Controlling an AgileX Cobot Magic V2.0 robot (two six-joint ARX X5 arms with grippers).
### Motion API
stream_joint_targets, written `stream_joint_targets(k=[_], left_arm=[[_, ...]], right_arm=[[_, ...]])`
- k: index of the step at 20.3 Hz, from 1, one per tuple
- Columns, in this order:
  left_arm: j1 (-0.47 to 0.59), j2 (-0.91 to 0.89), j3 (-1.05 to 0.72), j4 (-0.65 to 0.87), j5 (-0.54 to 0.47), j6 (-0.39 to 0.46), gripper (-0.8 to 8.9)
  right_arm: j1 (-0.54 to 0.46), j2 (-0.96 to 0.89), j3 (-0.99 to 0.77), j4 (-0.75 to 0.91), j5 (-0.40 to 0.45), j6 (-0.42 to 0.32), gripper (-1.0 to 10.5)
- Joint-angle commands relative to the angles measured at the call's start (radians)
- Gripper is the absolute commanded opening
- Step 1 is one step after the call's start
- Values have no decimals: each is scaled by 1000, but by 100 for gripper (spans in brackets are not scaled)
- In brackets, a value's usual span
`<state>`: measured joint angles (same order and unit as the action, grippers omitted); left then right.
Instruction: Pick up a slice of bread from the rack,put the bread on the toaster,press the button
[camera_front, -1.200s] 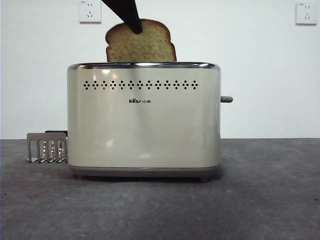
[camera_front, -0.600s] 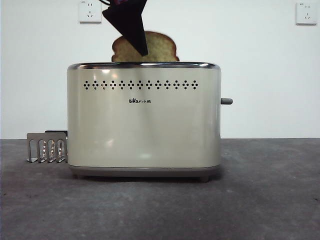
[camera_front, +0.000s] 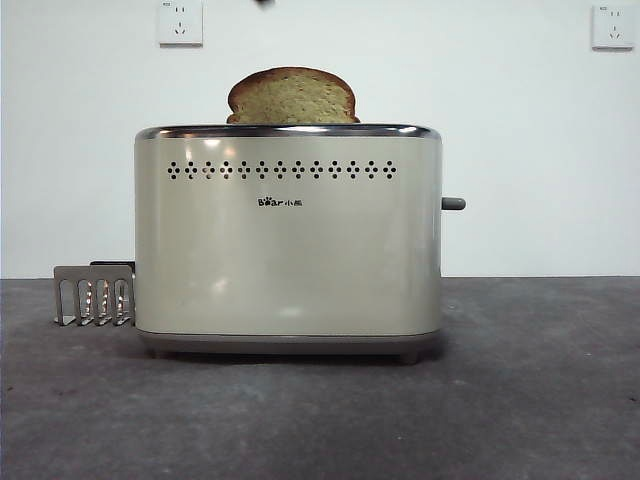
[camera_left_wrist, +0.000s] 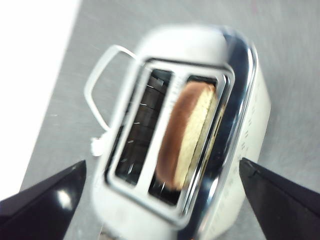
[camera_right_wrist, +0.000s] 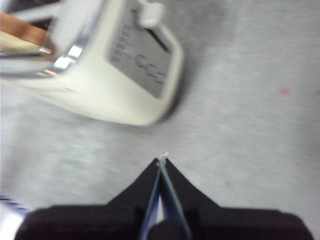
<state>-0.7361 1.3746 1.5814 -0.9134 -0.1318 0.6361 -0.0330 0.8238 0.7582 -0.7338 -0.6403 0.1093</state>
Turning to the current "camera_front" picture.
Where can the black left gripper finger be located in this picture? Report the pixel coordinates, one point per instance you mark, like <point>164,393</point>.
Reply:
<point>264,2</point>

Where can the brown bread slice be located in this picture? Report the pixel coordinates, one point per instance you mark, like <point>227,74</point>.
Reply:
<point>292,97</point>

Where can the grey toaster lever knob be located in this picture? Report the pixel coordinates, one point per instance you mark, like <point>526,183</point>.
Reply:
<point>455,203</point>

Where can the cream two-slot toaster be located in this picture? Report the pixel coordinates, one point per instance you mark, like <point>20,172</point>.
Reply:
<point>290,260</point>

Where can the grey metal toast rack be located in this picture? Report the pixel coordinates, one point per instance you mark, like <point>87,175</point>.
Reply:
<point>90,273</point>

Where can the white wall socket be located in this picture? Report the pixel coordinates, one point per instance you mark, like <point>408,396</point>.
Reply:
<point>613,27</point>
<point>181,25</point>

